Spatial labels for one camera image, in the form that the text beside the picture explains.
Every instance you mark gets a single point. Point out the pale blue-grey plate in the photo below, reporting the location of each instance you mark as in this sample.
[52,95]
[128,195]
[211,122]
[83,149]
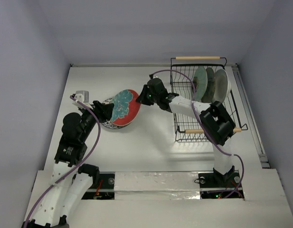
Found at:
[222,86]

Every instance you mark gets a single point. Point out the red and teal plate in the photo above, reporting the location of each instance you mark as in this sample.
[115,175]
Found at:
[125,107]

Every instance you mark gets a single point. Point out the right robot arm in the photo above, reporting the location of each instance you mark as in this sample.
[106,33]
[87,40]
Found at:
[213,118]

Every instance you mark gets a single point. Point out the dark green marbled plate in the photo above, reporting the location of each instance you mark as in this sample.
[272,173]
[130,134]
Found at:
[210,90]

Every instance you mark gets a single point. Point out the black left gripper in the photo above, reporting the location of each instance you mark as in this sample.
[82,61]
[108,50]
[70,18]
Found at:
[102,111]

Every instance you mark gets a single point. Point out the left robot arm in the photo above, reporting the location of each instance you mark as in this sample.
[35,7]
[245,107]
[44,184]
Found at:
[71,176]

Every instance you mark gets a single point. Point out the blue floral white plate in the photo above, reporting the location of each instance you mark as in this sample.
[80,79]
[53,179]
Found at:
[109,124]

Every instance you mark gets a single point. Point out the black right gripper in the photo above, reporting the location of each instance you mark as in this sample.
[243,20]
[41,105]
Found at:
[143,95]

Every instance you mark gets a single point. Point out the light green plate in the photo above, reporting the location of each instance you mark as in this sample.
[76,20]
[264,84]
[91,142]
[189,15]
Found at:
[200,81]

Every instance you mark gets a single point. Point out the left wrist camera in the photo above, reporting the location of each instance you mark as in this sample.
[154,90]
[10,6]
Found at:
[80,96]

